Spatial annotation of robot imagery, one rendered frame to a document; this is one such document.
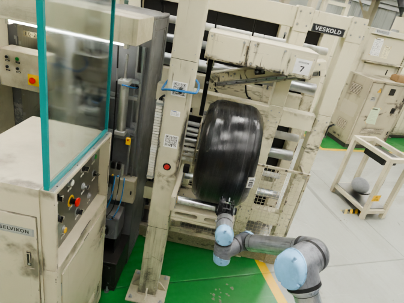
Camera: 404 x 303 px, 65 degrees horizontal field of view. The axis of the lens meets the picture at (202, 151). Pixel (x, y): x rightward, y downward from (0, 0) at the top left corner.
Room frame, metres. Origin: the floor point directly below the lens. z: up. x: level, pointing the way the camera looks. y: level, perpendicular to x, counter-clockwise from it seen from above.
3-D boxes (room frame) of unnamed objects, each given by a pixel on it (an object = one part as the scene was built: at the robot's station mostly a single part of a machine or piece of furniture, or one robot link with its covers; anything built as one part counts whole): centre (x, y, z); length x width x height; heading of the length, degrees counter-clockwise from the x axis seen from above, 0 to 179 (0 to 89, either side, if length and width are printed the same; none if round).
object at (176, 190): (1.62, 0.10, 0.90); 0.40 x 0.03 x 0.10; 0
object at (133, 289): (1.61, 0.17, 0.02); 0.27 x 0.27 x 0.04; 0
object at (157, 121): (1.58, 0.26, 1.19); 0.05 x 0.04 x 0.48; 0
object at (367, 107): (5.76, -2.79, 0.62); 0.91 x 0.58 x 1.25; 111
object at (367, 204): (3.45, -2.01, 0.40); 0.60 x 0.35 x 0.80; 21
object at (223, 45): (1.92, -0.21, 1.71); 0.61 x 0.25 x 0.15; 90
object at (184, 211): (1.48, -0.08, 0.83); 0.36 x 0.09 x 0.06; 90
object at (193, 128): (2.00, 0.14, 1.05); 0.20 x 0.15 x 0.30; 90
